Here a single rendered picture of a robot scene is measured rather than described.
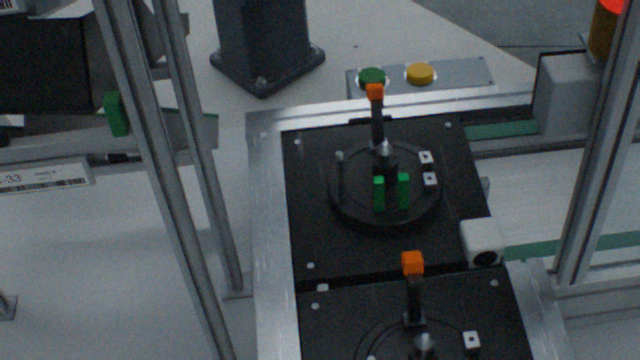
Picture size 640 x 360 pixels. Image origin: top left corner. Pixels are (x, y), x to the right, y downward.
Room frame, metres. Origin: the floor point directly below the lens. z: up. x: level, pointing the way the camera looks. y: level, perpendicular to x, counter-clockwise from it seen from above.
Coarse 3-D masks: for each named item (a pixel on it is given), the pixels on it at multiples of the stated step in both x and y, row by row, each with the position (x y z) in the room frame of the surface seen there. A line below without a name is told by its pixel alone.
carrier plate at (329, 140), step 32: (352, 128) 0.72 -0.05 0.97; (384, 128) 0.71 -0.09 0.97; (416, 128) 0.71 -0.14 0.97; (448, 128) 0.70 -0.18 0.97; (288, 160) 0.67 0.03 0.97; (320, 160) 0.67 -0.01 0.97; (448, 160) 0.65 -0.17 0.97; (288, 192) 0.62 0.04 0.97; (320, 192) 0.61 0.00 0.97; (448, 192) 0.59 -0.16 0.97; (480, 192) 0.59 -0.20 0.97; (320, 224) 0.56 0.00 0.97; (448, 224) 0.54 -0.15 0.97; (320, 256) 0.52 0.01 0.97; (352, 256) 0.51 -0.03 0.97; (384, 256) 0.51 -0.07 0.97; (448, 256) 0.50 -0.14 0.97
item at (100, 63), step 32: (0, 32) 0.46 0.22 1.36; (32, 32) 0.45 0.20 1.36; (64, 32) 0.45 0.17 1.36; (96, 32) 0.46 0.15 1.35; (0, 64) 0.45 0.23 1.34; (32, 64) 0.44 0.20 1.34; (64, 64) 0.44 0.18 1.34; (96, 64) 0.45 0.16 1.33; (0, 96) 0.44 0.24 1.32; (32, 96) 0.43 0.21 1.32; (64, 96) 0.43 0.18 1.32; (96, 96) 0.43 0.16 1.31
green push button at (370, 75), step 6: (360, 72) 0.83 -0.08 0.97; (366, 72) 0.83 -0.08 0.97; (372, 72) 0.83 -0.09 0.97; (378, 72) 0.83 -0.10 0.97; (384, 72) 0.83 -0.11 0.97; (360, 78) 0.82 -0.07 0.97; (366, 78) 0.82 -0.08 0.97; (372, 78) 0.82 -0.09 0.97; (378, 78) 0.81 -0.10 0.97; (384, 78) 0.81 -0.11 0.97; (360, 84) 0.81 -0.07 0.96; (366, 84) 0.81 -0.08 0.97; (384, 84) 0.81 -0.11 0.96
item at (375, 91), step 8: (368, 88) 0.68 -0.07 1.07; (376, 88) 0.68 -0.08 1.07; (368, 96) 0.67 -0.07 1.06; (376, 96) 0.67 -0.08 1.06; (376, 104) 0.66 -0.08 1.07; (376, 112) 0.67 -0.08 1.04; (376, 120) 0.67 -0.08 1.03; (376, 128) 0.66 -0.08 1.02; (376, 136) 0.66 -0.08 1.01; (376, 144) 0.65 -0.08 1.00
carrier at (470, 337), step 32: (352, 288) 0.47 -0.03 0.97; (384, 288) 0.46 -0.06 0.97; (448, 288) 0.45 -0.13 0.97; (480, 288) 0.45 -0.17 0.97; (512, 288) 0.44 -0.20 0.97; (320, 320) 0.43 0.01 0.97; (352, 320) 0.43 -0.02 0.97; (384, 320) 0.41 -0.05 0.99; (448, 320) 0.40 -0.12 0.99; (480, 320) 0.41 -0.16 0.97; (512, 320) 0.40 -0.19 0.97; (320, 352) 0.39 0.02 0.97; (352, 352) 0.39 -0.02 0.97; (384, 352) 0.37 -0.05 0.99; (416, 352) 0.35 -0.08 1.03; (448, 352) 0.36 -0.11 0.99; (480, 352) 0.36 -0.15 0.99; (512, 352) 0.37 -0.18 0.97
